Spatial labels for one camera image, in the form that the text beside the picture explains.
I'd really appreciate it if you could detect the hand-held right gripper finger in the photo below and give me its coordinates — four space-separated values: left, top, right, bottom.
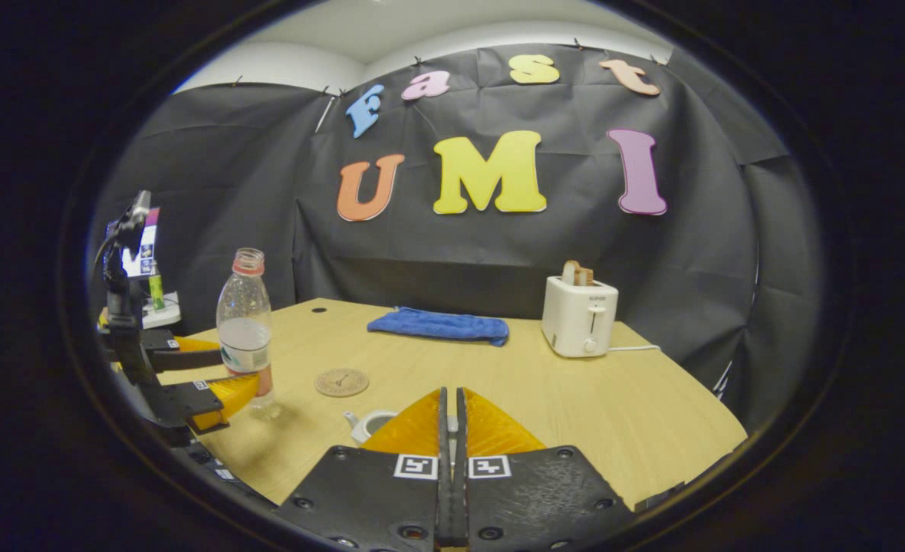
276 387 453 551
452 387 637 551

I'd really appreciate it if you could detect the clear plastic water bottle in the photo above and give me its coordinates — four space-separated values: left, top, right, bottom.
216 248 283 420

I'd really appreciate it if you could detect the white ceramic teacup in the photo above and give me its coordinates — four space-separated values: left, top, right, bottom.
343 409 400 445

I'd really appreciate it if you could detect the white side table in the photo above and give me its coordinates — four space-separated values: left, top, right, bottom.
100 291 182 330

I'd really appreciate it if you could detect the computer monitor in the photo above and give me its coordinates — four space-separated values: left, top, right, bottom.
107 209 160 278

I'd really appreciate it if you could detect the blue cloth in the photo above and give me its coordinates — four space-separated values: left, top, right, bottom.
367 307 510 347

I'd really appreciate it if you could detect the white toaster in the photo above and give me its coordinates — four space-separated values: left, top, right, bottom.
541 275 620 359

